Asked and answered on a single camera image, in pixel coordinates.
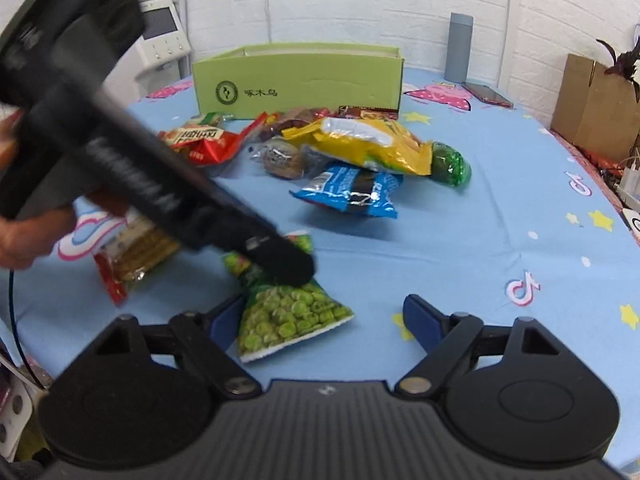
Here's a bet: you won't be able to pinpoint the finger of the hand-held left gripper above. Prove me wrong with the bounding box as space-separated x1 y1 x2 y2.
220 212 317 289

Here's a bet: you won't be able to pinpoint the white power strip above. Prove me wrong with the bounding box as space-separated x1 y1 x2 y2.
616 182 640 211

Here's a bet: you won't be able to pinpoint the blue snack packet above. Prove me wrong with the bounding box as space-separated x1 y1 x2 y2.
290 162 405 220

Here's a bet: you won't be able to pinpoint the yellow snack bag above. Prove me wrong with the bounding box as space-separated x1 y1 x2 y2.
281 116 435 177

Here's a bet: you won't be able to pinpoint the person's left hand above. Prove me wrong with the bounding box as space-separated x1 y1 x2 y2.
0 190 133 271

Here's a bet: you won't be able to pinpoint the dark purple plant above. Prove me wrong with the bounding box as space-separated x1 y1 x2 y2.
596 37 640 103

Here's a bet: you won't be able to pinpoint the clear packet yellow crackers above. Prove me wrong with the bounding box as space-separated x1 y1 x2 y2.
92 210 183 307

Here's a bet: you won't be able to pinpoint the white device with screen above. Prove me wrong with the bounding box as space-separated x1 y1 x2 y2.
132 0 193 96

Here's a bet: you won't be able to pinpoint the black cable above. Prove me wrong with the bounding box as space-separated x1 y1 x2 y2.
6 269 51 392

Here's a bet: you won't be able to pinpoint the green pea packet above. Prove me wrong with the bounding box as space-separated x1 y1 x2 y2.
222 234 357 365

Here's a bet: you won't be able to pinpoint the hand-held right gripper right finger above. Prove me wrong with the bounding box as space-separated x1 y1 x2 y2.
395 294 596 401

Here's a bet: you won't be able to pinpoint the green cardboard box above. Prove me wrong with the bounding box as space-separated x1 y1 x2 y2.
192 42 405 120

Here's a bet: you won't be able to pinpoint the smartphone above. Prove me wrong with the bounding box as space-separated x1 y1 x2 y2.
460 81 515 109

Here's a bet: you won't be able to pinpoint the checked red cloth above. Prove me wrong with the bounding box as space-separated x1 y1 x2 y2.
550 130 640 211

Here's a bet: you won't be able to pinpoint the brown cardboard box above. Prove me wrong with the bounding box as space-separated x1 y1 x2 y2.
551 53 640 161

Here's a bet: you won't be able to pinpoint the grey bottle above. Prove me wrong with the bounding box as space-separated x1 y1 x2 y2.
446 12 474 83

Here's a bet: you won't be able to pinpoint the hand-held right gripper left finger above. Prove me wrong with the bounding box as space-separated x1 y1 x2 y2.
85 294 263 401

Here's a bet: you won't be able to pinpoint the small green shiny packet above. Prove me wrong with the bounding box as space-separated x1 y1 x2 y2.
431 142 472 187

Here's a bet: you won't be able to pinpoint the red snack packet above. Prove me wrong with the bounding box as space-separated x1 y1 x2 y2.
159 112 268 167

